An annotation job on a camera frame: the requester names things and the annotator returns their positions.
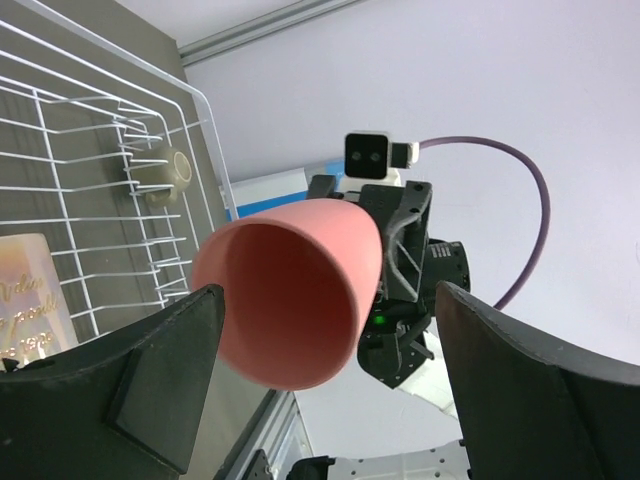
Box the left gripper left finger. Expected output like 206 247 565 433
1 285 225 479

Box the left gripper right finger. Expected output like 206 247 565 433
436 282 639 479

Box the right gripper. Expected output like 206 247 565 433
305 174 471 389

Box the salmon pink cup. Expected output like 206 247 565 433
191 199 383 391

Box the pink mug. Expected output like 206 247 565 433
1 233 79 371

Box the small grey-beige cup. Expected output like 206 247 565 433
140 146 193 208

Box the white wire dish rack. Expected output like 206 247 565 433
1 1 228 341

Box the blue folder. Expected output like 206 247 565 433
231 159 344 218

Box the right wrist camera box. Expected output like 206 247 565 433
344 132 420 180

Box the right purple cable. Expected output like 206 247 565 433
417 135 552 311

